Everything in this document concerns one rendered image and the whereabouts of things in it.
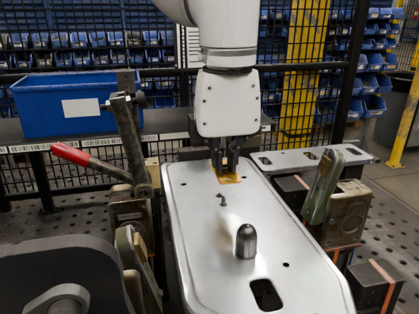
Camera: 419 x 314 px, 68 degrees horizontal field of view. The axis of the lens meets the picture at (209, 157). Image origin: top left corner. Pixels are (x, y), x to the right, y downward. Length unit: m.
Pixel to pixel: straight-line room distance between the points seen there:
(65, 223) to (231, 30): 0.86
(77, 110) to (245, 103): 0.50
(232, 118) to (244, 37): 0.12
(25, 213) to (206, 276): 0.89
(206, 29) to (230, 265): 0.33
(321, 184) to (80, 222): 0.80
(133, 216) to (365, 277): 0.36
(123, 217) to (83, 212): 0.63
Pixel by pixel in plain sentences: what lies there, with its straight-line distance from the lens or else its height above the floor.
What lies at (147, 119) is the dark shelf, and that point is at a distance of 0.95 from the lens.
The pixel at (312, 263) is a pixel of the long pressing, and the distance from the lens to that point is 0.49.
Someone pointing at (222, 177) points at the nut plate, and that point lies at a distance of 0.52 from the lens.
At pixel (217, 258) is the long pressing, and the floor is 1.00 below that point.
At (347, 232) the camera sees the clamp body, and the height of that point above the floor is 0.96.
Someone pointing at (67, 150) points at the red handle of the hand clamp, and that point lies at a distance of 0.50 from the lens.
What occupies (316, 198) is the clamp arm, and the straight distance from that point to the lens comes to 0.57.
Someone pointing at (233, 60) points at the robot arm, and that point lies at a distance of 0.44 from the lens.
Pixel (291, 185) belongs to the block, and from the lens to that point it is 0.70.
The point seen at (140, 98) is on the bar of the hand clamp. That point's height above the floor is 1.21.
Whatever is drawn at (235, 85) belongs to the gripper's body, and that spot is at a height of 1.23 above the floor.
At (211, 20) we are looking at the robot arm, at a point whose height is 1.31.
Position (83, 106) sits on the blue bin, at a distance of 0.85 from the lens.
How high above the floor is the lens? 1.33
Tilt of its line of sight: 26 degrees down
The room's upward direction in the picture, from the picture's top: straight up
